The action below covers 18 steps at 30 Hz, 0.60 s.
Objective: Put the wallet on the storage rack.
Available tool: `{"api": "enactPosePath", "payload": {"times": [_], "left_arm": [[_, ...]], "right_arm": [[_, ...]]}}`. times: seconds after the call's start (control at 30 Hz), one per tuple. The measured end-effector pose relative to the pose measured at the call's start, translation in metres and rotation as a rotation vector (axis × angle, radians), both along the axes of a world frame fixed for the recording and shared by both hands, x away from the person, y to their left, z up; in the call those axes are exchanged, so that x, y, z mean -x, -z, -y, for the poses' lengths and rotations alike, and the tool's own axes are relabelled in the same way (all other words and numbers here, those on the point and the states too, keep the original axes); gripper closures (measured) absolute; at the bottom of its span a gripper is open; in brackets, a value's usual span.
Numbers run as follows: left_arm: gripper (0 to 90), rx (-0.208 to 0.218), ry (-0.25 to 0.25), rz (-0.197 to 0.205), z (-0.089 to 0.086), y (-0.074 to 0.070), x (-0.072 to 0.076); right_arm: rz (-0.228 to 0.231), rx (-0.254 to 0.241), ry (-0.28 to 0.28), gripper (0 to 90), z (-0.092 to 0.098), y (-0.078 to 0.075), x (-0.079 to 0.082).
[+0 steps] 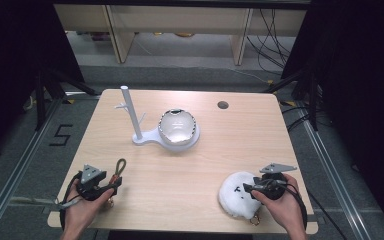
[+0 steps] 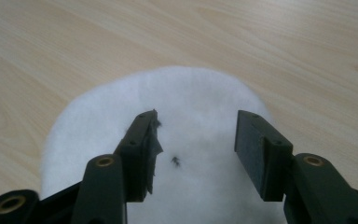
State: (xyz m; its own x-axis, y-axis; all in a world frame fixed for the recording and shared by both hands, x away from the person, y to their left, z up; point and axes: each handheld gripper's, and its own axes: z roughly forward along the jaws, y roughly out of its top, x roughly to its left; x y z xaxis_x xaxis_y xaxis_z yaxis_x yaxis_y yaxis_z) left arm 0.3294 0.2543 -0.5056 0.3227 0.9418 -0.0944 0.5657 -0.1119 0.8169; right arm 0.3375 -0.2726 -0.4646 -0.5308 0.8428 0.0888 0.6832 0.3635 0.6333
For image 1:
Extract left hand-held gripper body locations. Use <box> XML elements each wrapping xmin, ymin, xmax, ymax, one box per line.
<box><xmin>75</xmin><ymin>164</ymin><xmax>108</xmax><ymax>202</ymax></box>

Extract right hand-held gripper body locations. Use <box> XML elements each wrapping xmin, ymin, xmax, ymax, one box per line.
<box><xmin>252</xmin><ymin>162</ymin><xmax>298</xmax><ymax>202</ymax></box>

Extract green lanyard keychain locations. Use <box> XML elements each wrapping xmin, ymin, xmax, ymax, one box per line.
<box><xmin>104</xmin><ymin>157</ymin><xmax>128</xmax><ymax>210</ymax></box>

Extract white plush keychain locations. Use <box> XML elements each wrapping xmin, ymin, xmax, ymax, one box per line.
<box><xmin>217</xmin><ymin>171</ymin><xmax>263</xmax><ymax>227</ymax></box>

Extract white hook stand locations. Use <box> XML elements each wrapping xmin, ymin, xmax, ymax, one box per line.
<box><xmin>114</xmin><ymin>85</ymin><xmax>201</xmax><ymax>154</ymax></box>

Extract white shell-shaped dish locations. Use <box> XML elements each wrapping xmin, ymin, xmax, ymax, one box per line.
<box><xmin>157</xmin><ymin>107</ymin><xmax>198</xmax><ymax>145</ymax></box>

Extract person's right hand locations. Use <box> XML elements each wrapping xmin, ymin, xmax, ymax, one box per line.
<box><xmin>251</xmin><ymin>173</ymin><xmax>306</xmax><ymax>235</ymax></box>

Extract person's left hand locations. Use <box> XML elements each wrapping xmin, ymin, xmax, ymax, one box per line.
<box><xmin>61</xmin><ymin>174</ymin><xmax>118</xmax><ymax>234</ymax></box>

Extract black metal stand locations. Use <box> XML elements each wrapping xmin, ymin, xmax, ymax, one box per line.
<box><xmin>34</xmin><ymin>67</ymin><xmax>100</xmax><ymax>132</ymax></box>
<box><xmin>263</xmin><ymin>67</ymin><xmax>322</xmax><ymax>132</ymax></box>

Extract black curtain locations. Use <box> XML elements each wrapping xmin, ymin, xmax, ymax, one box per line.
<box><xmin>280</xmin><ymin>0</ymin><xmax>384</xmax><ymax>236</ymax></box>
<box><xmin>0</xmin><ymin>0</ymin><xmax>85</xmax><ymax>164</ymax></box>

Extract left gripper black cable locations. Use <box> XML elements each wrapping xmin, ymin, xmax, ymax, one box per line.
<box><xmin>57</xmin><ymin>171</ymin><xmax>84</xmax><ymax>232</ymax></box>

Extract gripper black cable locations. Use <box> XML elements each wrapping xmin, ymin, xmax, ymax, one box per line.
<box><xmin>279</xmin><ymin>182</ymin><xmax>310</xmax><ymax>232</ymax></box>
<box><xmin>57</xmin><ymin>171</ymin><xmax>84</xmax><ymax>232</ymax></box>

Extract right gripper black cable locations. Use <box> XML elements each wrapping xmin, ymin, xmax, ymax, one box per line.
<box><xmin>279</xmin><ymin>182</ymin><xmax>310</xmax><ymax>232</ymax></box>

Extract thin black floor cable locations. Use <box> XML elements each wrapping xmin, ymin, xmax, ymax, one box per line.
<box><xmin>305</xmin><ymin>189</ymin><xmax>348</xmax><ymax>240</ymax></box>

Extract aluminium floor rail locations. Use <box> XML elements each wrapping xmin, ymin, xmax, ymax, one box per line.
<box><xmin>0</xmin><ymin>96</ymin><xmax>63</xmax><ymax>240</ymax></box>
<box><xmin>295</xmin><ymin>105</ymin><xmax>369</xmax><ymax>240</ymax></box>

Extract black floor cables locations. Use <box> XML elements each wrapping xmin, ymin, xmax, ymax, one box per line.
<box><xmin>280</xmin><ymin>104</ymin><xmax>315</xmax><ymax>133</ymax></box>

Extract hanging black cables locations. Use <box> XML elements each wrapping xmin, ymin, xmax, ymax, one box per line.
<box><xmin>245</xmin><ymin>8</ymin><xmax>298</xmax><ymax>76</ymax></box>

